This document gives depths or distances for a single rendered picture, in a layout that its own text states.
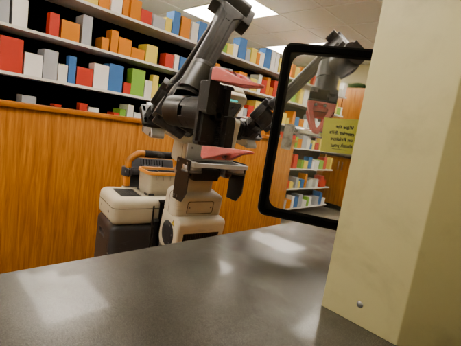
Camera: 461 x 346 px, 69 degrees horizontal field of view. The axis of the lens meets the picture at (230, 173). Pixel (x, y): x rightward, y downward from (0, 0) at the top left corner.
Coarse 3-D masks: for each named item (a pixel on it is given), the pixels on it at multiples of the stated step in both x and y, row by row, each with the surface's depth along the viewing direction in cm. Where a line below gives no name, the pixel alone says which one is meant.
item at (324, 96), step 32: (320, 64) 73; (352, 64) 71; (288, 96) 76; (320, 96) 74; (352, 96) 72; (320, 128) 74; (352, 128) 73; (288, 160) 77; (320, 160) 75; (288, 192) 78; (320, 192) 76
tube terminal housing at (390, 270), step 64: (384, 0) 44; (448, 0) 39; (384, 64) 44; (448, 64) 39; (384, 128) 44; (448, 128) 39; (384, 192) 44; (448, 192) 40; (384, 256) 44; (448, 256) 41; (384, 320) 44; (448, 320) 43
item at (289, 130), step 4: (288, 124) 75; (284, 128) 75; (288, 128) 74; (292, 128) 74; (284, 132) 75; (288, 132) 75; (292, 132) 75; (284, 136) 75; (288, 136) 75; (292, 136) 75; (284, 140) 75; (288, 140) 75; (284, 144) 75; (288, 144) 75; (284, 148) 75; (288, 148) 75
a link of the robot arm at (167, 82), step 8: (224, 0) 82; (232, 0) 82; (240, 0) 83; (240, 8) 83; (248, 8) 83; (200, 40) 95; (192, 56) 98; (184, 64) 101; (184, 72) 102; (168, 80) 107; (176, 80) 104; (160, 88) 106; (168, 88) 105; (160, 96) 106
